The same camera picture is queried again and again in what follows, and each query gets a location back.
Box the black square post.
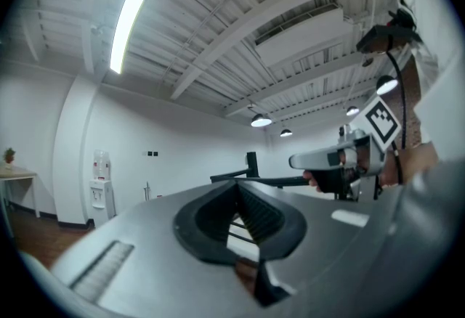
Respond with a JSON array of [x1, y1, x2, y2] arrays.
[[246, 151, 259, 180]]

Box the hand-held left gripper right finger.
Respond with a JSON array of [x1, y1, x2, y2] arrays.
[[235, 180, 422, 318]]

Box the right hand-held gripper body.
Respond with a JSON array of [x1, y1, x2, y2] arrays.
[[315, 95, 403, 202]]

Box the white water dispenser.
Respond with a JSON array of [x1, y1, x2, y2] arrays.
[[89, 178, 117, 227]]

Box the black metal railing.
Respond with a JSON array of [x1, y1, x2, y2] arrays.
[[210, 167, 365, 242]]

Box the long fluorescent ceiling light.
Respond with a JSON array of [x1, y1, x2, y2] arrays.
[[109, 0, 145, 76]]

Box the person's right forearm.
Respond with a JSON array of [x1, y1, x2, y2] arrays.
[[397, 143, 441, 186]]

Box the person's right hand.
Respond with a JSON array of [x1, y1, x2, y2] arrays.
[[302, 150, 404, 194]]

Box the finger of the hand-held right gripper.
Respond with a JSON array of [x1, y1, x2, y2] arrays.
[[288, 147, 356, 171]]

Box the black wrist strap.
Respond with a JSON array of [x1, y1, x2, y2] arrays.
[[391, 141, 405, 186]]

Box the black cable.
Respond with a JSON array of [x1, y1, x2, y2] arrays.
[[385, 51, 408, 151]]

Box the person's white shirt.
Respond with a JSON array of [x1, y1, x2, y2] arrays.
[[397, 0, 465, 166]]

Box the large clear water jug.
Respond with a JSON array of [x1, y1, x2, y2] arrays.
[[93, 149, 111, 180]]

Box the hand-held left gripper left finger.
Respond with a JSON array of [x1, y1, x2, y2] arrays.
[[50, 180, 261, 318]]

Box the wooden table white legs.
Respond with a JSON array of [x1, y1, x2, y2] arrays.
[[0, 166, 41, 219]]

